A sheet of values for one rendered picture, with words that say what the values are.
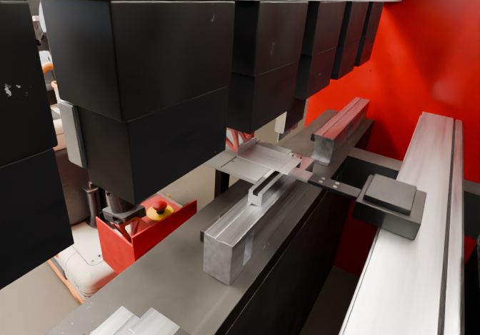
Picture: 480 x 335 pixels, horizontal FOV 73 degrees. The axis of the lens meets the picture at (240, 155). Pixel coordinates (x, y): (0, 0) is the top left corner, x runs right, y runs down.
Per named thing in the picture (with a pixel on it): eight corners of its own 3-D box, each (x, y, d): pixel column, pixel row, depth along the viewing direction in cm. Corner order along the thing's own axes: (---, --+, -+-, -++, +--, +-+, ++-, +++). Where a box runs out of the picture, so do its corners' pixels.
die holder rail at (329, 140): (351, 117, 141) (356, 96, 137) (364, 121, 139) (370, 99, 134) (309, 161, 103) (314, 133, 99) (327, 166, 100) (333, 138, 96)
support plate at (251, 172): (206, 126, 93) (206, 123, 92) (291, 153, 81) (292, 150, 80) (161, 148, 79) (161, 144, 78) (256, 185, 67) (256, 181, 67)
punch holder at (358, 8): (322, 64, 90) (335, -2, 82) (353, 70, 86) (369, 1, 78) (301, 73, 78) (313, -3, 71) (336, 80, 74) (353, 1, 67)
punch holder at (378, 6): (343, 55, 105) (355, -2, 97) (369, 59, 101) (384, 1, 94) (328, 61, 94) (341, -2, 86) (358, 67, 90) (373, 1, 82)
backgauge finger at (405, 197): (300, 166, 76) (303, 148, 74) (421, 207, 65) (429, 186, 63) (278, 189, 67) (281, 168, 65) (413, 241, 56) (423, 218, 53)
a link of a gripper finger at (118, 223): (126, 251, 82) (116, 218, 79) (111, 243, 86) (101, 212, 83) (148, 237, 87) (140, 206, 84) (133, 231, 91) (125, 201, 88)
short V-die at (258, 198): (288, 163, 81) (290, 152, 79) (299, 167, 79) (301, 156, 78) (247, 201, 65) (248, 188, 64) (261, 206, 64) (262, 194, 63)
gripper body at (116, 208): (124, 225, 78) (117, 197, 75) (103, 216, 84) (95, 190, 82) (147, 213, 82) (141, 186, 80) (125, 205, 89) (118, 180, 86)
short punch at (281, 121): (293, 126, 73) (299, 84, 69) (301, 128, 73) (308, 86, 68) (273, 140, 66) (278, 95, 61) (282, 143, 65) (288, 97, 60)
